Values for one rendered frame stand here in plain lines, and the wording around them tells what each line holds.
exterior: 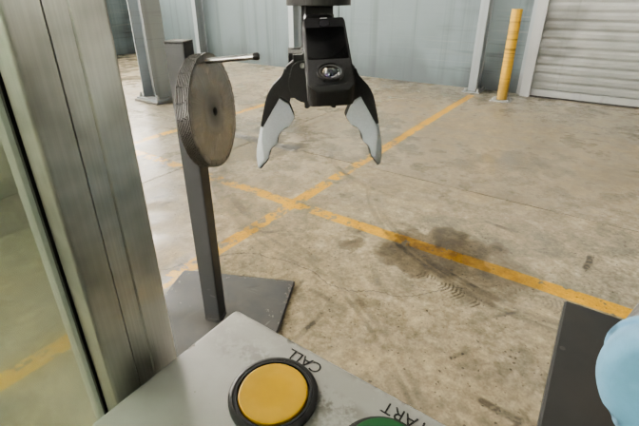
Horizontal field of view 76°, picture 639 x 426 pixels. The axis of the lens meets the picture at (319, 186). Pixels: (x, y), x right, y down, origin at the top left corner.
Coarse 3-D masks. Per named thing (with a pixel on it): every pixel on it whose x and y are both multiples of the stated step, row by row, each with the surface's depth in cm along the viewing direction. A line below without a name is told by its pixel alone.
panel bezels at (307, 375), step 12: (264, 360) 25; (276, 360) 25; (288, 360) 25; (300, 372) 25; (240, 384) 24; (312, 384) 24; (228, 396) 23; (312, 396) 23; (228, 408) 22; (312, 408) 22; (240, 420) 22; (300, 420) 22; (360, 420) 22
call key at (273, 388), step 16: (272, 368) 25; (288, 368) 25; (256, 384) 24; (272, 384) 24; (288, 384) 24; (304, 384) 24; (240, 400) 23; (256, 400) 23; (272, 400) 23; (288, 400) 23; (304, 400) 23; (256, 416) 22; (272, 416) 22; (288, 416) 22
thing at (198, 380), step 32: (224, 320) 29; (192, 352) 26; (224, 352) 26; (256, 352) 26; (288, 352) 26; (160, 384) 24; (192, 384) 24; (224, 384) 24; (320, 384) 24; (352, 384) 24; (128, 416) 22; (160, 416) 22; (192, 416) 22; (224, 416) 22; (320, 416) 22; (352, 416) 22; (416, 416) 22
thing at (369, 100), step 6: (354, 72) 46; (360, 78) 46; (360, 84) 46; (366, 84) 46; (360, 90) 47; (366, 90) 47; (360, 96) 47; (366, 96) 47; (372, 96) 47; (366, 102) 47; (372, 102) 47; (372, 108) 48; (372, 114) 48
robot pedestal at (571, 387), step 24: (576, 312) 51; (576, 336) 47; (600, 336) 47; (552, 360) 44; (576, 360) 44; (552, 384) 41; (576, 384) 41; (552, 408) 39; (576, 408) 39; (600, 408) 39
